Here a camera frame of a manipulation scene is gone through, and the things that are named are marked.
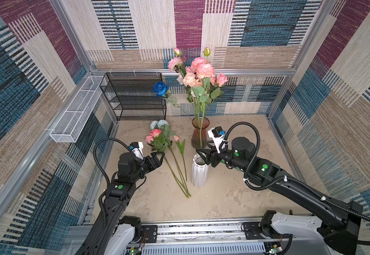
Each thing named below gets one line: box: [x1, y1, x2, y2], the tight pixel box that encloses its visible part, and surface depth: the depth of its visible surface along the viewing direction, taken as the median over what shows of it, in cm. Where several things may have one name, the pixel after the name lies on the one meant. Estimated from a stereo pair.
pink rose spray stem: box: [209, 72, 229, 103], surface depth 81 cm
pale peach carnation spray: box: [167, 47, 200, 129], surface depth 75 cm
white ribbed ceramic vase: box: [191, 154, 209, 188], surface depth 75 cm
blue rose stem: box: [153, 81, 192, 119], surface depth 76 cm
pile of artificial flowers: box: [144, 119, 191, 199], surface depth 104 cm
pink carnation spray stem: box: [185, 47, 216, 149], surface depth 63 cm
